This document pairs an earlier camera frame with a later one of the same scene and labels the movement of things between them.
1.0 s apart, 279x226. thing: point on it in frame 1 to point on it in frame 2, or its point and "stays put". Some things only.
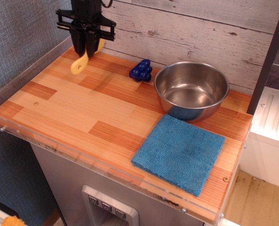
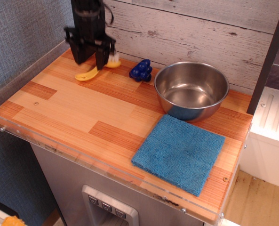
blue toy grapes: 142,71 stays put
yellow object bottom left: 12,221 stays put
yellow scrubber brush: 80,64 to 86,76
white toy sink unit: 267,153 stays put
